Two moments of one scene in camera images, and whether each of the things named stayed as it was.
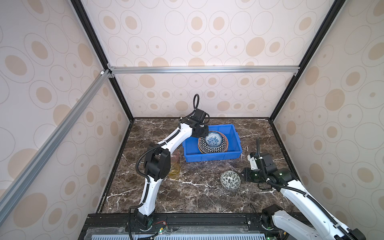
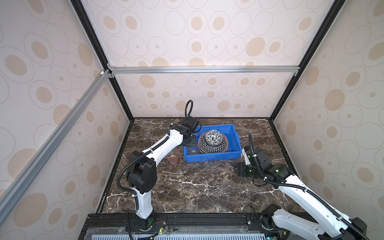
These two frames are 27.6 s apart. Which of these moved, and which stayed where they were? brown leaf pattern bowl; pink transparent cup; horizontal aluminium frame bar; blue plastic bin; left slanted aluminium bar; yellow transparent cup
Moved: brown leaf pattern bowl; yellow transparent cup
Stayed: pink transparent cup; horizontal aluminium frame bar; left slanted aluminium bar; blue plastic bin
